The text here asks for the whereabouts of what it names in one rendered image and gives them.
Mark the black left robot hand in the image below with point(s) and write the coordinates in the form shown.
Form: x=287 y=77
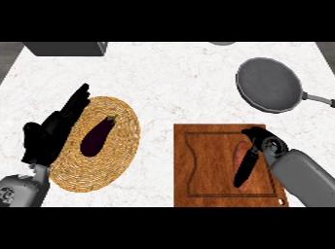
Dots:
x=55 y=129

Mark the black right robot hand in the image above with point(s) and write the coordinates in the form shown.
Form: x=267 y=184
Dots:
x=251 y=155

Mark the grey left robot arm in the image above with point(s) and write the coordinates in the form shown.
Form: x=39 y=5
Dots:
x=18 y=189

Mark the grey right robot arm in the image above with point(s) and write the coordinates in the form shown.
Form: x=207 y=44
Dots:
x=306 y=176

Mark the brown wooden cutting board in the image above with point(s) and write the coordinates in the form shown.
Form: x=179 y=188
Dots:
x=208 y=168

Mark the grey frying pan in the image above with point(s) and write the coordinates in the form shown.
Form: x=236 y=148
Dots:
x=270 y=86

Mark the dark purple eggplant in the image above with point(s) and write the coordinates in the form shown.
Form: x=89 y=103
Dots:
x=98 y=137

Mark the round woven wicker placemat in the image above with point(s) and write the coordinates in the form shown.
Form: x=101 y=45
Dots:
x=102 y=144

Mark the dark grey box appliance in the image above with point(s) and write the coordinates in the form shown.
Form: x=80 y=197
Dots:
x=67 y=48

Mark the grey round object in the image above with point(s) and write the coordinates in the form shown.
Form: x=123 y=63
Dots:
x=222 y=43

